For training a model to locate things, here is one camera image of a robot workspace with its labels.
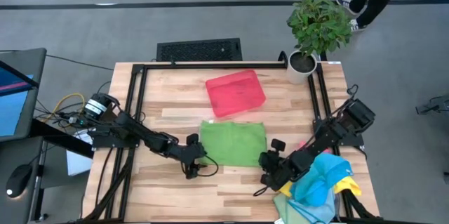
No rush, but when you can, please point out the black computer mouse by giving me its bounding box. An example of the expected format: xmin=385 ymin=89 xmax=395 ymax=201
xmin=5 ymin=164 xmax=33 ymax=199

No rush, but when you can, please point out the turquoise microfiber towel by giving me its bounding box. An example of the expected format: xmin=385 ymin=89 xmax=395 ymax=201
xmin=289 ymin=152 xmax=354 ymax=208

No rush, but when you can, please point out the thin black floor cable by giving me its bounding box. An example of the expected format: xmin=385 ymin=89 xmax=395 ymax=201
xmin=0 ymin=50 xmax=115 ymax=72

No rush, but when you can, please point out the translucent pink plastic bin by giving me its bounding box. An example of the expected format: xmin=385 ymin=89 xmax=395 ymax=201
xmin=205 ymin=69 xmax=267 ymax=119

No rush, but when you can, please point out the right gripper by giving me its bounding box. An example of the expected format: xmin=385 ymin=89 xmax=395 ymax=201
xmin=258 ymin=138 xmax=299 ymax=192

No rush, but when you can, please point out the white plant pot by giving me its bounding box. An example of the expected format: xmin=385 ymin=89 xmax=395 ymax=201
xmin=286 ymin=49 xmax=319 ymax=85

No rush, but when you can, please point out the laptop screen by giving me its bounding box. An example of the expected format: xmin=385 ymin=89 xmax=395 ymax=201
xmin=0 ymin=47 xmax=48 ymax=144

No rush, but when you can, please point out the dark grey side desk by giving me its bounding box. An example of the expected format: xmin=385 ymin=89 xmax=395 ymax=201
xmin=0 ymin=118 xmax=95 ymax=224

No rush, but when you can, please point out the black metal stand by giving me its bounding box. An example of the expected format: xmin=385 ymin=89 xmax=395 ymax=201
xmin=415 ymin=93 xmax=449 ymax=116

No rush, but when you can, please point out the white paper sheet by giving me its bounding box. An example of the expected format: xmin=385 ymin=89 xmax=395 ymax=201
xmin=65 ymin=129 xmax=94 ymax=177

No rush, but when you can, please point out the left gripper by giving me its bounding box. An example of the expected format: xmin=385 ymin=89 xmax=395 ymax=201
xmin=175 ymin=133 xmax=208 ymax=180

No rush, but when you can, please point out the green leafy plant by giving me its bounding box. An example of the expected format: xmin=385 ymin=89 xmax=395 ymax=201
xmin=286 ymin=0 xmax=354 ymax=58

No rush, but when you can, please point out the black left camera cable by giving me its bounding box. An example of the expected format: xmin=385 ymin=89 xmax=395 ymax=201
xmin=180 ymin=154 xmax=220 ymax=178

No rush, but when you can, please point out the yellow cable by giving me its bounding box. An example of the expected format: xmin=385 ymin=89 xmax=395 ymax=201
xmin=44 ymin=92 xmax=86 ymax=124

